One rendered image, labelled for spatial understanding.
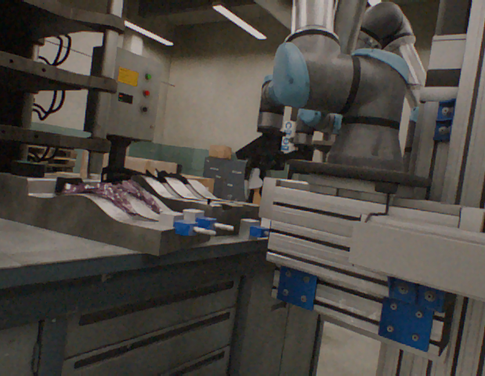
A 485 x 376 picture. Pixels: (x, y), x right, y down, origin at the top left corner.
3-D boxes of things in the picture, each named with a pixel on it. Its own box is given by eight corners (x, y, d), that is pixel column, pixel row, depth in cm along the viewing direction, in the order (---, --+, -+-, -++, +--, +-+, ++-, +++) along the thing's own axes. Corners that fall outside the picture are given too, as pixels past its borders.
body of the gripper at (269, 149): (269, 171, 112) (276, 128, 111) (245, 168, 117) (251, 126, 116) (284, 172, 118) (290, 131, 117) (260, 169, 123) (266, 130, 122)
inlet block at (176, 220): (218, 244, 91) (221, 221, 91) (209, 247, 86) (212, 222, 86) (168, 233, 95) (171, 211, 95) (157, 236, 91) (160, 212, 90)
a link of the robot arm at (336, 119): (333, 131, 146) (306, 128, 153) (345, 135, 155) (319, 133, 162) (336, 109, 146) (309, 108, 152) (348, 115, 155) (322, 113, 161)
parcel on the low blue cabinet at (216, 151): (231, 160, 882) (233, 147, 880) (222, 158, 854) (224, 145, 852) (216, 158, 905) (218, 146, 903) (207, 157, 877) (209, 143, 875)
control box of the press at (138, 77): (132, 348, 207) (168, 63, 199) (77, 366, 182) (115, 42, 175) (106, 333, 220) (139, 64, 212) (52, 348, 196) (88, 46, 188)
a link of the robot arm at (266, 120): (253, 111, 116) (269, 116, 123) (251, 127, 117) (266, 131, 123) (274, 112, 112) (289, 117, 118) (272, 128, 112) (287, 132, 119)
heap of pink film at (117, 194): (168, 212, 109) (172, 184, 108) (128, 217, 92) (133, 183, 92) (92, 197, 117) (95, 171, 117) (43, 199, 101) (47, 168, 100)
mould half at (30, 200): (210, 240, 108) (215, 200, 108) (158, 256, 84) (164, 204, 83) (66, 210, 125) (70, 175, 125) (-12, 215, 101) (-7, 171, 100)
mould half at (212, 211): (259, 233, 133) (266, 193, 133) (208, 236, 113) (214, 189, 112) (160, 207, 163) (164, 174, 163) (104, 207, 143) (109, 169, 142)
